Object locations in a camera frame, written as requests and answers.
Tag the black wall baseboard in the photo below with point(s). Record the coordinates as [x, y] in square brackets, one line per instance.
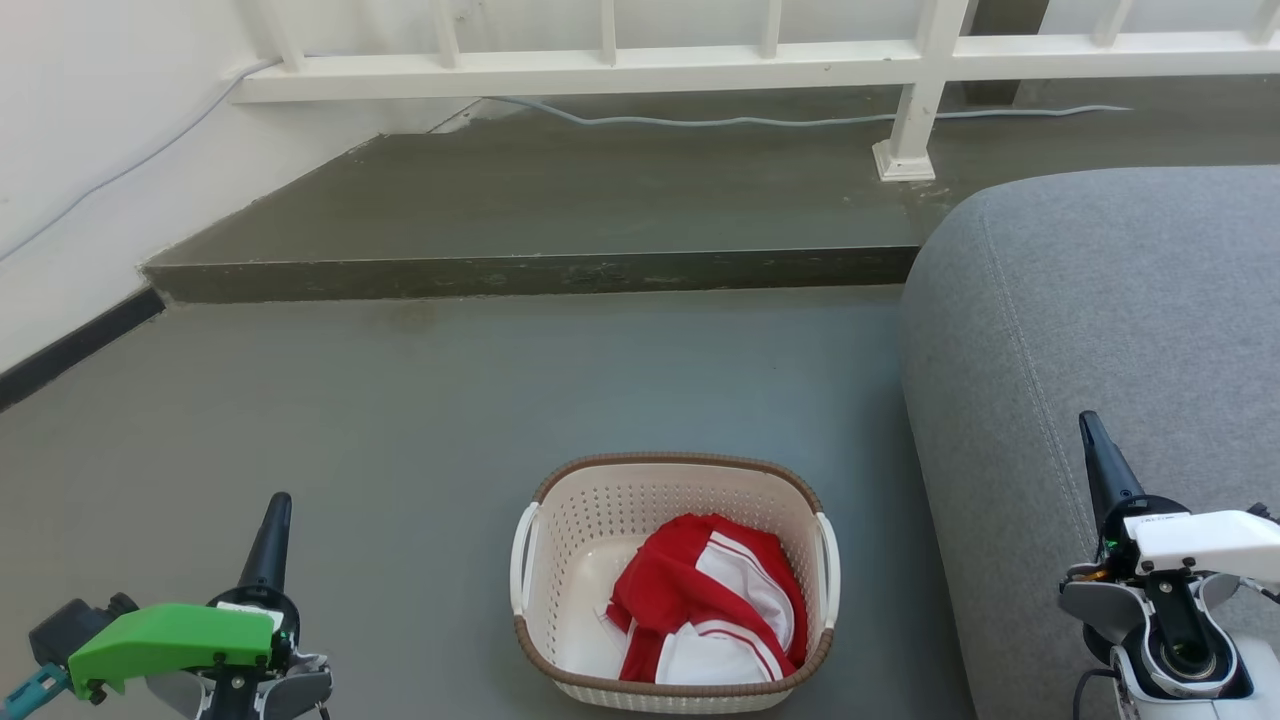
[80, 345]

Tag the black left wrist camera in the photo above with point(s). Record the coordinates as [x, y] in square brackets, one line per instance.
[75, 625]

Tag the beige perforated plastic laundry basket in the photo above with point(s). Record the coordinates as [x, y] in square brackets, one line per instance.
[580, 545]

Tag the teal connector piece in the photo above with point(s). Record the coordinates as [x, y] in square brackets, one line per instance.
[30, 690]

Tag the red and white garment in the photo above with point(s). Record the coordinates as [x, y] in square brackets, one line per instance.
[665, 585]

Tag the grey and white left robot arm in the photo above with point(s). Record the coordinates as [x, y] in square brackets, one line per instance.
[290, 690]

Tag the grey fabric sofa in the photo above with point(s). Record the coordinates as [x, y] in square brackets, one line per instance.
[1080, 300]

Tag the grey and white right robot arm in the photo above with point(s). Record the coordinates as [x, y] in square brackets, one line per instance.
[1180, 640]

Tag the white wooden railing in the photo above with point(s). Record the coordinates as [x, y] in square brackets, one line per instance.
[600, 70]

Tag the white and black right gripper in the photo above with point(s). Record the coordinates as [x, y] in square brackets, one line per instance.
[1205, 540]

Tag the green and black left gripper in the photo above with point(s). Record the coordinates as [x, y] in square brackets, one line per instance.
[165, 640]

